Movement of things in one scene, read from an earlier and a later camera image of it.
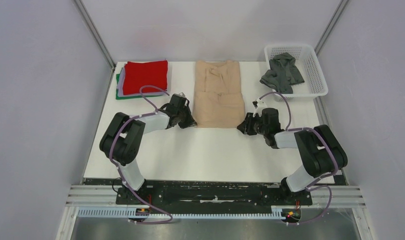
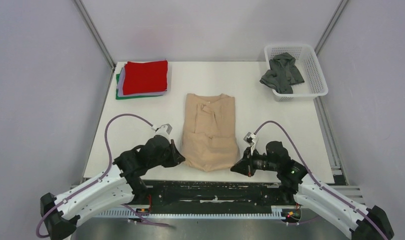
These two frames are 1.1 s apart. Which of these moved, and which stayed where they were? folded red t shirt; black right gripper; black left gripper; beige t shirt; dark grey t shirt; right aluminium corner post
Moved: beige t shirt; black right gripper; black left gripper
Stayed: dark grey t shirt; folded red t shirt; right aluminium corner post
